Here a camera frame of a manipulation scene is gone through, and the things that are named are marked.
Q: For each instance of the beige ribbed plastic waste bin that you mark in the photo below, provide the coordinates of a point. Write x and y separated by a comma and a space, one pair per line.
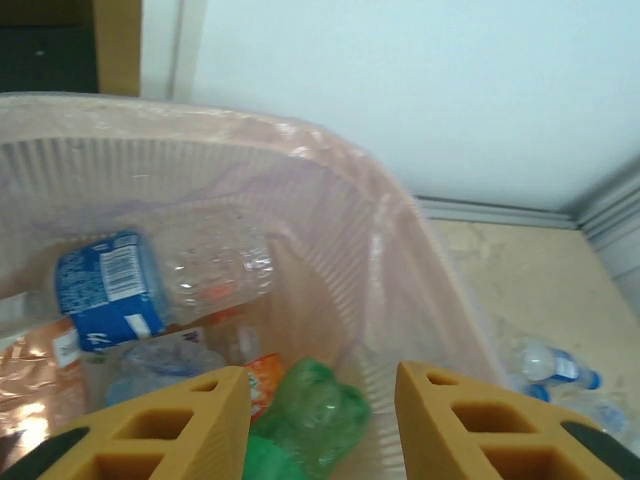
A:
320, 270

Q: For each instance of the Pocari Sweat blue label bottle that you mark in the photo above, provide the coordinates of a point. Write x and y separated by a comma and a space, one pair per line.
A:
110, 290

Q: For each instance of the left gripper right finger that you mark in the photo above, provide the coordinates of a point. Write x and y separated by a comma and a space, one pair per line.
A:
475, 435

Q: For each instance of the wooden door frame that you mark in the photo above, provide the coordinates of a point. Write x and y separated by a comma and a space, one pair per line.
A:
117, 45

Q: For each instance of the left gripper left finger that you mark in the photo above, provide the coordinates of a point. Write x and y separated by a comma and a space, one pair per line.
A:
165, 425

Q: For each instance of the clear bottle cyan label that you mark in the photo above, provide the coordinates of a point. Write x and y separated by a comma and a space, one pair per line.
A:
165, 362

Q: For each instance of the green bottle orange cap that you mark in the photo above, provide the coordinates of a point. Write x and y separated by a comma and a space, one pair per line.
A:
310, 415

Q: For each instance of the clear bottle dark blue label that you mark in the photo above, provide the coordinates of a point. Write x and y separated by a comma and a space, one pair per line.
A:
555, 362

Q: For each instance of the clear bottle orange label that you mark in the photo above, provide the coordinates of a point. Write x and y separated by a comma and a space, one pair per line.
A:
265, 380

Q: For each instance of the copper label plastic bottle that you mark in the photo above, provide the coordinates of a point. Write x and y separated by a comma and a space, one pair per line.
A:
35, 370

